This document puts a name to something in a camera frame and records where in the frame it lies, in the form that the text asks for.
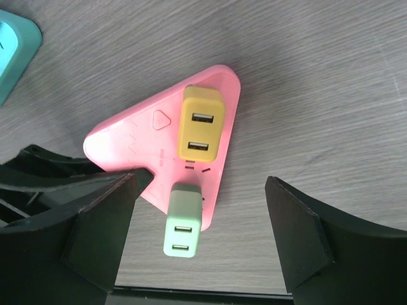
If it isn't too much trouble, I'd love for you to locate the green usb charger plug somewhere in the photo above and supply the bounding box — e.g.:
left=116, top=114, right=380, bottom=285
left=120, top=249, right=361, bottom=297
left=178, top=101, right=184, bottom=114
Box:
left=163, top=183, right=203, bottom=258

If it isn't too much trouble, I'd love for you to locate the teal triangular power socket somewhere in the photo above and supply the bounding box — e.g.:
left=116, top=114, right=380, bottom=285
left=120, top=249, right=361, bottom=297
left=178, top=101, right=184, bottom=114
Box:
left=1, top=10, right=43, bottom=104

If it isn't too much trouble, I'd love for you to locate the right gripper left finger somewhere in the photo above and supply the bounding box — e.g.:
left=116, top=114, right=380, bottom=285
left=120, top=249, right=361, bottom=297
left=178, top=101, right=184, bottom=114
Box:
left=1, top=173, right=137, bottom=304

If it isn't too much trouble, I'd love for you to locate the yellow usb charger plug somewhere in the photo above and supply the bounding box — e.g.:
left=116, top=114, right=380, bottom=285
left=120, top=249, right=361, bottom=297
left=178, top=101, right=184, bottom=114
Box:
left=177, top=85, right=226, bottom=163

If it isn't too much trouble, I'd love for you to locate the pink triangular power socket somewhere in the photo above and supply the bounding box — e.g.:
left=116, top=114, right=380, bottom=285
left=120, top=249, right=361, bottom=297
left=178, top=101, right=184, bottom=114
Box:
left=83, top=65, right=241, bottom=229

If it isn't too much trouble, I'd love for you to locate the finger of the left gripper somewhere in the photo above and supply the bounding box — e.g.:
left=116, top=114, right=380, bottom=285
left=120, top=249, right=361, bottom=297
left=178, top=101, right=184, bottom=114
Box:
left=1, top=144, right=153, bottom=227

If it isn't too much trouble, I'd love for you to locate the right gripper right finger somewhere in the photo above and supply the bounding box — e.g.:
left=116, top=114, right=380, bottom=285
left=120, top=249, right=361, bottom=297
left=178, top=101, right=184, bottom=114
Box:
left=265, top=176, right=406, bottom=304

